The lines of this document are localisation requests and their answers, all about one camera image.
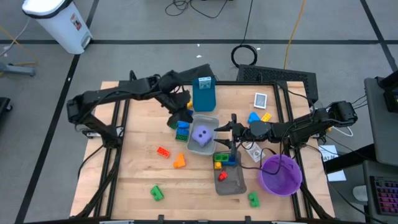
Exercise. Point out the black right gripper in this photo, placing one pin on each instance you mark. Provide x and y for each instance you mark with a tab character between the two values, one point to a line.
258	130

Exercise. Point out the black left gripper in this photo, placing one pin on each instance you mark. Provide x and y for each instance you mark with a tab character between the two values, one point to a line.
174	93

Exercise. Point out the large green peg block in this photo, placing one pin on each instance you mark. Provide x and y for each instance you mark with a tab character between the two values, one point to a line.
157	193
221	157
254	200

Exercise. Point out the purple foam die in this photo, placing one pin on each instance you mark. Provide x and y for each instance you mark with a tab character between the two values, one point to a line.
202	135

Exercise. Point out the small yellow toy brick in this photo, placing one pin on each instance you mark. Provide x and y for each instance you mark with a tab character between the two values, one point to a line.
218	165

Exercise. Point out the orange toy brick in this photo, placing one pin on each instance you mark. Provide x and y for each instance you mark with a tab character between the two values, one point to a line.
163	152

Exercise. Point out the red toy brick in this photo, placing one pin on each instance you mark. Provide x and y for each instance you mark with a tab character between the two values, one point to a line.
223	176

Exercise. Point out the large orange peg block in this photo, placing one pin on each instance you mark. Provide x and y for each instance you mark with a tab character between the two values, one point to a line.
179	161

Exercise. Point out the teal playing cards box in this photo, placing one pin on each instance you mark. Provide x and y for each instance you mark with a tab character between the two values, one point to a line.
205	83

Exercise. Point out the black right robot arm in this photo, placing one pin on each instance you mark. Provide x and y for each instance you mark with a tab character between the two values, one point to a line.
298	129

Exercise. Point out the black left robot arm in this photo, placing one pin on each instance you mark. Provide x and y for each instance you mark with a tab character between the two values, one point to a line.
124	88

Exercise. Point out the small green toy brick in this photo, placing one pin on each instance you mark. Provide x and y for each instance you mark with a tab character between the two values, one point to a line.
173	126

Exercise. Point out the white plastic bin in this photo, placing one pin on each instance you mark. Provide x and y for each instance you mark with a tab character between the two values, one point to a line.
210	121

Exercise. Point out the teal plastic bin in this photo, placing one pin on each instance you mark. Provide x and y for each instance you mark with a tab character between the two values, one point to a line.
203	101

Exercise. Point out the large blue peg block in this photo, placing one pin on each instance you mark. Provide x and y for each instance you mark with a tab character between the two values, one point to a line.
253	118

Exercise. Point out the flat yellow toy brick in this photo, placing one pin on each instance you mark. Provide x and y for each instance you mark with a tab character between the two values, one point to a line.
265	117

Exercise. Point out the grey translucent plastic bin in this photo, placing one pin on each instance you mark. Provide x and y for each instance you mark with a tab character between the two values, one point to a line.
234	183

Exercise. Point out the black box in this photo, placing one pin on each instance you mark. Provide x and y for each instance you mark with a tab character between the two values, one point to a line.
202	71

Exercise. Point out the purple plastic bucket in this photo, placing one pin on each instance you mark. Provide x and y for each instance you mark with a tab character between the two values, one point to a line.
280	180

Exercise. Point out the black perforated computer case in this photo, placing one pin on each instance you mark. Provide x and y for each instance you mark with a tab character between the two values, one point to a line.
280	76

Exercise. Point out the white paper sheet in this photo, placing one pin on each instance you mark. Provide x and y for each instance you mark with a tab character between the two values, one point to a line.
337	175

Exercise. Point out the black desk leg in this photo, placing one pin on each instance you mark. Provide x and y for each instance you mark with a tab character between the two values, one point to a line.
348	160

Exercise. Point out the white computer mouse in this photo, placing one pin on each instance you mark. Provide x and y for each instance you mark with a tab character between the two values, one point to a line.
360	193

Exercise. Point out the white pedal trash can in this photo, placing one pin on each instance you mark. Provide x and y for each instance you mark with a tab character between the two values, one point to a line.
59	25

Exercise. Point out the grey stand base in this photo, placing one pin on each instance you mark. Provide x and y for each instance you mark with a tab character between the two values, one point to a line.
18	69

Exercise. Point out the laptop with lit keyboard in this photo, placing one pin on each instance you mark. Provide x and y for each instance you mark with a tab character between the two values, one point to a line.
385	196

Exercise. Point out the black floor object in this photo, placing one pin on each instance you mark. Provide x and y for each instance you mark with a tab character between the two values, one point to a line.
3	105

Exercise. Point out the black aluminium table frame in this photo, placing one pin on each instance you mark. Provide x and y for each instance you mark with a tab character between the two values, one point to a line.
242	83

